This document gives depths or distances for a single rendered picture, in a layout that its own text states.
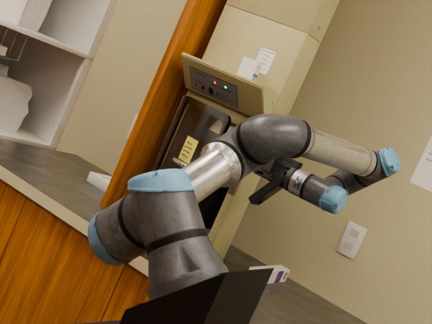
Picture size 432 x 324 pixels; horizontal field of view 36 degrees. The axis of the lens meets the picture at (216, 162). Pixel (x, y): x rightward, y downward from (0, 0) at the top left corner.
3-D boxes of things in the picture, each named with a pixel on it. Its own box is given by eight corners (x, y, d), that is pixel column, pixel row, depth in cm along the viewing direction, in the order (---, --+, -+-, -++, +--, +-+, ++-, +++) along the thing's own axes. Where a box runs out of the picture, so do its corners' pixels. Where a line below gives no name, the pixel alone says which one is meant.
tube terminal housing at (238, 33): (173, 221, 248) (258, 27, 241) (242, 261, 232) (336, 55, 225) (132, 216, 227) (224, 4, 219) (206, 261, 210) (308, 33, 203)
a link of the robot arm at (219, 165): (109, 204, 124) (257, 111, 165) (69, 230, 134) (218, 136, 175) (144, 259, 124) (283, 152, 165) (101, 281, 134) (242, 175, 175)
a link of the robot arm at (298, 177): (306, 199, 188) (295, 197, 181) (292, 193, 191) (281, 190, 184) (317, 175, 188) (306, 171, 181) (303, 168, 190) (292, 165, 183)
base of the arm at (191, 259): (192, 285, 110) (175, 227, 113) (133, 309, 119) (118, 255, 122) (247, 274, 122) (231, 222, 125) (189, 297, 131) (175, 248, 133)
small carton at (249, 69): (240, 76, 208) (247, 58, 208) (254, 82, 207) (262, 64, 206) (236, 74, 203) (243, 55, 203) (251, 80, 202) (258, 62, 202)
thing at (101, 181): (108, 185, 261) (113, 176, 260) (134, 202, 251) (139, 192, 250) (85, 180, 251) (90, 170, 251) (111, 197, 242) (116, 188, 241)
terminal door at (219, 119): (140, 205, 225) (188, 95, 221) (177, 240, 199) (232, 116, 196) (137, 204, 225) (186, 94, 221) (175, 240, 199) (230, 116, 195)
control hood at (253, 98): (188, 88, 222) (200, 60, 221) (267, 124, 206) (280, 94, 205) (168, 80, 212) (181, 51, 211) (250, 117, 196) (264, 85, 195)
